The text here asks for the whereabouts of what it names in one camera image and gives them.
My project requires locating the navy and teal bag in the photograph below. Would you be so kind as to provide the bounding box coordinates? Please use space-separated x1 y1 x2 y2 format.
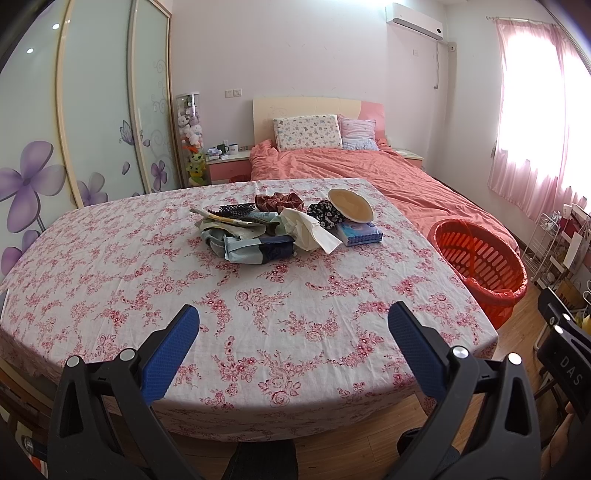
201 229 294 265

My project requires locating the blue tissue pack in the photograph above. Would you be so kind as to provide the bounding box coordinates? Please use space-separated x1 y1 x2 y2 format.
335 222 383 247

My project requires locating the yellow white snack wrapper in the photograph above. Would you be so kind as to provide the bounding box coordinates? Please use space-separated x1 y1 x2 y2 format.
189 208 267 228

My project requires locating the beige round pad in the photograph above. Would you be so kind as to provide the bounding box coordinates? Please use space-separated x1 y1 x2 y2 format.
328 188 374 223

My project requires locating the black floral scrunchie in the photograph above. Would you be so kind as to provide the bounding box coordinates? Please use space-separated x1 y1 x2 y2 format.
307 200 345 230

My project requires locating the black mesh mat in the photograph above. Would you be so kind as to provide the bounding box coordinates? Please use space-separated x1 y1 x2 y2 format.
207 203 256 219

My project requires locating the red plaid scrunchie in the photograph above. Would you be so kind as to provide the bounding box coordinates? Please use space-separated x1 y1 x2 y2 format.
254 192 305 213

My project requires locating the light green towel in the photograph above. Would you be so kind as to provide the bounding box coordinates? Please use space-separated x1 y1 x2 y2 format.
280 209 324 242

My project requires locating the orange plastic laundry basket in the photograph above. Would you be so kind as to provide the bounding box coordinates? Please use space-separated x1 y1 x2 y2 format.
428 219 528 328

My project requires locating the red floral tablecloth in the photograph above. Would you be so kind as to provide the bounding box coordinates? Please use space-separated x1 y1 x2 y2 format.
1 179 498 441

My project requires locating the salmon pink duvet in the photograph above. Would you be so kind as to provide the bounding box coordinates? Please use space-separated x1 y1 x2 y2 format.
249 140 519 250

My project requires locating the pink right nightstand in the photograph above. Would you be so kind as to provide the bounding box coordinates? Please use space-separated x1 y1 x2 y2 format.
394 149 424 169

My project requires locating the pink nightstand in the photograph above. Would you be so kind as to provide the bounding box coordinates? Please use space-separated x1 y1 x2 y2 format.
394 149 424 169
206 150 252 185

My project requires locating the green frog plush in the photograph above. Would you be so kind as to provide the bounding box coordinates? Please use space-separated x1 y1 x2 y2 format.
186 152 207 186

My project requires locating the pink left nightstand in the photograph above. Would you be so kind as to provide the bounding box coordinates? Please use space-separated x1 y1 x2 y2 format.
206 150 252 185

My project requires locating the pink window curtain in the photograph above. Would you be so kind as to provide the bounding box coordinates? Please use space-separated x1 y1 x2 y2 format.
488 18 590 219

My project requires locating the pink striped pillow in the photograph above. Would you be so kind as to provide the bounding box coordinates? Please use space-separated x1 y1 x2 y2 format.
339 116 378 151

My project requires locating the clear tube of plush toys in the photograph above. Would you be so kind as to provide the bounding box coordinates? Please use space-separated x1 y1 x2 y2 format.
175 92 205 187

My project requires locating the floral white pillow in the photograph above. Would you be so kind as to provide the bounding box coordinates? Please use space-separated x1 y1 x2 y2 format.
273 114 342 151

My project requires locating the floral sliding wardrobe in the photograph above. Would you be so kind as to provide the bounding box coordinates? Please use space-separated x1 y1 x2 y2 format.
1 0 180 273

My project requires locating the beige pink headboard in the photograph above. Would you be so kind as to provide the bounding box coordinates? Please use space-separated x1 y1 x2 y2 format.
251 95 388 148

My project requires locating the white air conditioner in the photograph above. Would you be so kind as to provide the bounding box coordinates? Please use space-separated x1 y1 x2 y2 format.
386 3 444 41

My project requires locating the white wire rack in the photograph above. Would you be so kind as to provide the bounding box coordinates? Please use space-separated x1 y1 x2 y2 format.
521 204 590 289

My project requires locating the white wall socket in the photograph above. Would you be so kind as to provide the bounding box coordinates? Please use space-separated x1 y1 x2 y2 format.
224 89 242 98

